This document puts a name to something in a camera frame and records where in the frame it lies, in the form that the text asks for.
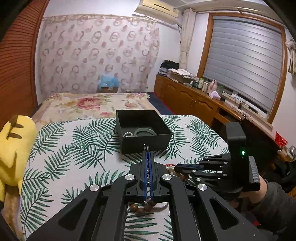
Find ring-patterned curtain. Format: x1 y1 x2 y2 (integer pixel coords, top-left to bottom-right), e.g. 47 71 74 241
38 14 161 94

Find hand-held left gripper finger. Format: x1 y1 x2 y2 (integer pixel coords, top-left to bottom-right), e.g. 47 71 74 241
26 151 149 241
148 151 270 241

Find dark round bangle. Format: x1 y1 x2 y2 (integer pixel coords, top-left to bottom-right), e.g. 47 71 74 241
134 127 155 137

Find long wooden cabinet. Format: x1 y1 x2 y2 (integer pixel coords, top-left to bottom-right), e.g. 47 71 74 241
154 73 289 161

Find white air conditioner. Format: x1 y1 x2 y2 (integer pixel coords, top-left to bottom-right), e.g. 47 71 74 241
134 0 180 25

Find red basket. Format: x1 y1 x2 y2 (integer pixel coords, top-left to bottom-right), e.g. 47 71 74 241
275 132 288 147

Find leaf-print tablecloth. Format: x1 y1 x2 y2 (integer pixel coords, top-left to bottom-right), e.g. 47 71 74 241
20 114 232 241

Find floral blanket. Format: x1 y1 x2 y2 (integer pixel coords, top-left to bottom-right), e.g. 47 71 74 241
31 92 162 126

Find person's right forearm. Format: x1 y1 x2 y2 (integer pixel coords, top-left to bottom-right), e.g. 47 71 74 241
238 175 296 234

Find brown bead bracelet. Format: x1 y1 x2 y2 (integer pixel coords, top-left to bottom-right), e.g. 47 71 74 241
167 170 189 184

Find grey window blind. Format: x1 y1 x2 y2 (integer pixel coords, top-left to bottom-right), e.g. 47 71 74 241
202 15 285 114

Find brown slatted wardrobe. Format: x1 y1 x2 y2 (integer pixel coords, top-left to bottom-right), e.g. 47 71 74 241
0 0 50 131

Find cardboard box with cloth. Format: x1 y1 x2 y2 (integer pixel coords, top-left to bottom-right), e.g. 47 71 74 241
168 68 197 84

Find group of cosmetic bottles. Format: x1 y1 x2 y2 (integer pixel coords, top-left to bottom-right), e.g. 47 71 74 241
193 77 210 91

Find dark blue bed sheet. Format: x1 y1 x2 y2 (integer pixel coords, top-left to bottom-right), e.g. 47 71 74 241
147 91 174 115

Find yellow plush toy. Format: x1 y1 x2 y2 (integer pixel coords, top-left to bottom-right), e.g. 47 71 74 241
0 115 39 205

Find white power strip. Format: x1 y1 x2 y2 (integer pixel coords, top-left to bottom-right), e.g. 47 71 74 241
222 91 249 109

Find beige window curtain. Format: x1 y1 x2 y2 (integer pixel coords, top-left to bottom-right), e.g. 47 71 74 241
179 8 196 70

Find wooden bead bracelet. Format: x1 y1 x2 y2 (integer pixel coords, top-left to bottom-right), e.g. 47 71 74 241
129 199 158 217

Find blue plastic bag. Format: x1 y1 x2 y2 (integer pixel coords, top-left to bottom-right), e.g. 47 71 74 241
97 75 120 89

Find wooden window frame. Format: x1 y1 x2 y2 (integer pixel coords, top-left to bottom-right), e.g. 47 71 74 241
196 10 292 126

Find small cardboard box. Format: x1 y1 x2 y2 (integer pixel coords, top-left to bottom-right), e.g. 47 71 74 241
100 86 118 94

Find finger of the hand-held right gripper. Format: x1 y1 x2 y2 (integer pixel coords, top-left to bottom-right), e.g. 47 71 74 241
191 168 229 183
174 155 230 173

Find black square box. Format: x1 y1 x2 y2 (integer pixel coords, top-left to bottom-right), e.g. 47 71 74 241
116 109 173 154

